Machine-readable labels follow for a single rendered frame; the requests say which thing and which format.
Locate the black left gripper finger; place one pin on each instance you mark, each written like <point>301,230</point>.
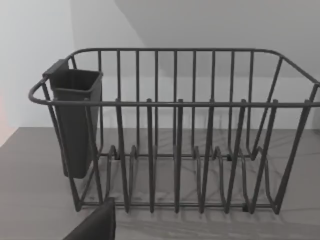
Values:
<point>101,223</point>

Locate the dark grey cutlery holder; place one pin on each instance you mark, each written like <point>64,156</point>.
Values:
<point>75,120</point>

